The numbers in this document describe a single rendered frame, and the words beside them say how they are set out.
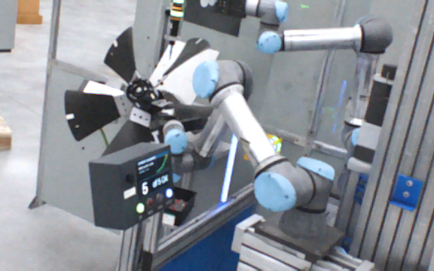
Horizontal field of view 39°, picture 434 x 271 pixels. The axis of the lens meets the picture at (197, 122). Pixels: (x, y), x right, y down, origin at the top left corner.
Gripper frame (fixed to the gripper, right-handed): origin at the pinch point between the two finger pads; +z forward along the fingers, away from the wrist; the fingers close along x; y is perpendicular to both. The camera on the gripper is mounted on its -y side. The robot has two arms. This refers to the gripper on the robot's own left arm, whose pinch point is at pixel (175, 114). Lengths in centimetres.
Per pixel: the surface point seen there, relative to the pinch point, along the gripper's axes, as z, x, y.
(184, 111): 1.4, -1.0, -4.1
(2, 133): 238, 89, 115
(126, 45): 35.2, -20.7, 19.4
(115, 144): -0.4, 12.9, 23.3
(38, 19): 815, 83, 164
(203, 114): -1.2, -0.3, -11.5
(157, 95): 16.1, -3.1, 6.0
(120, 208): -80, 3, 21
